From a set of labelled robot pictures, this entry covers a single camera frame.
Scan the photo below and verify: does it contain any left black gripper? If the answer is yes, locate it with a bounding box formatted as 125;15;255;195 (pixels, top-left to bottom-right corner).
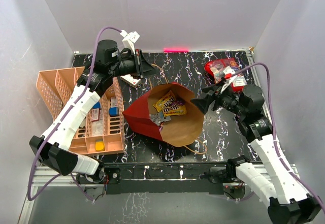
109;49;159;80

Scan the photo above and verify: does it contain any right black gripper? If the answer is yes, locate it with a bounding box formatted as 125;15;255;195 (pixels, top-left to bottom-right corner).
191;80;247;117

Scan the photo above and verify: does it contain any large red snack bag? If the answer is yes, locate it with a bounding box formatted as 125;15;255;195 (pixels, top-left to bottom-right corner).
205;58;247;92

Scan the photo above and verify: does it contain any yellow candy packet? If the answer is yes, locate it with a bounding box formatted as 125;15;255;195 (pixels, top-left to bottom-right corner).
153;90;176;113

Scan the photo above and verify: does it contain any red paper bag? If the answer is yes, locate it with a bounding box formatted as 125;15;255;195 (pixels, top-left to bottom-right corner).
123;79;204;148

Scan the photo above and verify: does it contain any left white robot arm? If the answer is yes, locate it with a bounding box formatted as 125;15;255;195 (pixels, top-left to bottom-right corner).
29;38;156;183

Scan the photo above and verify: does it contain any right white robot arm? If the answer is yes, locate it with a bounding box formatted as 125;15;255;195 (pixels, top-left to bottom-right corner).
191;85;321;223

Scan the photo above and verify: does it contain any small white box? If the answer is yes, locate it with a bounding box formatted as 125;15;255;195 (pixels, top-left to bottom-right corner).
120;75;141;87

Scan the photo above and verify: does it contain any brown candy packet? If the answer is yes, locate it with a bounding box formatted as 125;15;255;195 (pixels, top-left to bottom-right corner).
162;101;187;117

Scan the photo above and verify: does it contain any silver snack packet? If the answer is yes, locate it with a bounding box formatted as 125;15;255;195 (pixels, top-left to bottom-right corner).
149;111;171;127

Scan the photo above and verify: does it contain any blue item in basket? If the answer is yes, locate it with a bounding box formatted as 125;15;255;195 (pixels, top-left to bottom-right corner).
108;107;119;117

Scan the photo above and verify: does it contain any red white packet in basket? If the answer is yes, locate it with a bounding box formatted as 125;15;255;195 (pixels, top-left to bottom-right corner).
91;108;100;122

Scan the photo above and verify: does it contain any peach plastic organizer basket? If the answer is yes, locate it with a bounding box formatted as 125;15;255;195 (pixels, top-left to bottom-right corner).
36;67;124;156

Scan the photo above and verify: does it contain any yellow sponge block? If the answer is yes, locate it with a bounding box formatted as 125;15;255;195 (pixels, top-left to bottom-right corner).
95;140;105;151

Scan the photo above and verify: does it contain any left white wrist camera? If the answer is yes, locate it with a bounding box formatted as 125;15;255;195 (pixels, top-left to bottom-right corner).
120;29;140;53

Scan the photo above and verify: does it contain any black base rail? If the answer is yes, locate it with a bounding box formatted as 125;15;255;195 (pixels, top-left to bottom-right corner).
76;162;254;196

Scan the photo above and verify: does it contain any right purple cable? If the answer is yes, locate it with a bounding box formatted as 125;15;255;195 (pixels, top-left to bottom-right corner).
230;61;323;204

